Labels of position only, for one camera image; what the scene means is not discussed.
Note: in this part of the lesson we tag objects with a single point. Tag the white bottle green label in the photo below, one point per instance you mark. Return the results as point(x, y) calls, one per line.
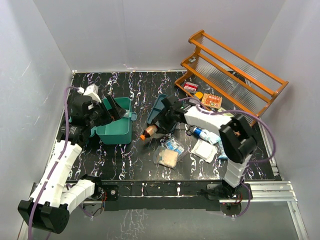
point(128, 114)

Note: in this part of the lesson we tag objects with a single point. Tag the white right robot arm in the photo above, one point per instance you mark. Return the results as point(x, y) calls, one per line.
point(238, 138)

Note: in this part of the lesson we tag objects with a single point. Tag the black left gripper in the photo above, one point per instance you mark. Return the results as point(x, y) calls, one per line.
point(116, 111)

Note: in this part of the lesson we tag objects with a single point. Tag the teal medicine kit box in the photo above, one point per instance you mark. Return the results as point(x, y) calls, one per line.
point(114, 132)

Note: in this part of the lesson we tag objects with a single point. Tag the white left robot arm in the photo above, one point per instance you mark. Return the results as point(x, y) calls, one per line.
point(50, 205)

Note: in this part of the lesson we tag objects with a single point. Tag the blue cotton swab bag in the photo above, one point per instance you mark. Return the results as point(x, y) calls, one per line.
point(222, 155)

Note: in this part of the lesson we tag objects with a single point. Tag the red white medicine box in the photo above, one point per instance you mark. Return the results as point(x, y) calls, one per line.
point(190, 87)

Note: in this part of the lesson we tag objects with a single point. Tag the cotton balls clear bag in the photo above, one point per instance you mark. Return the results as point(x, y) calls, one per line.
point(165, 157)

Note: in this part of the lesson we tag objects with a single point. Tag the blue divided tray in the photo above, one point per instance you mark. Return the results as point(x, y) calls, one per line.
point(156, 109)

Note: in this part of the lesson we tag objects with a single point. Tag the blue bandage packets bag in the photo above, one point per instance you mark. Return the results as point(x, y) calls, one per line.
point(175, 145)

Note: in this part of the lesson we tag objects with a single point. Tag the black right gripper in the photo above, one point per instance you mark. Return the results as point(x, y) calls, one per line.
point(164, 126)

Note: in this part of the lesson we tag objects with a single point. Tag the small green white box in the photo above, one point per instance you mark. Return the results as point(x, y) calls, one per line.
point(222, 110)

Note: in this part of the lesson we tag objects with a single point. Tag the orange wooden shelf rack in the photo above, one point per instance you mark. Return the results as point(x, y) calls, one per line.
point(240, 81)

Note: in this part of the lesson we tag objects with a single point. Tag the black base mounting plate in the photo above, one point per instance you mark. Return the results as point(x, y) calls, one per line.
point(158, 195)

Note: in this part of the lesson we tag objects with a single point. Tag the aluminium frame rail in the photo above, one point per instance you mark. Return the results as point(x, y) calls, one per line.
point(230, 199)

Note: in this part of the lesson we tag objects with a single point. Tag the blue labelled spray bottle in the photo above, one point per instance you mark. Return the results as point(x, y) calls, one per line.
point(198, 132)

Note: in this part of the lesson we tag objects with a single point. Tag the amber medicine bottle orange cap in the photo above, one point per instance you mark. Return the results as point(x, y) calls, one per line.
point(148, 132)

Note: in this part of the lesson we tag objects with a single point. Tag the white gauze pack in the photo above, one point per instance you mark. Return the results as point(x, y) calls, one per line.
point(204, 150)

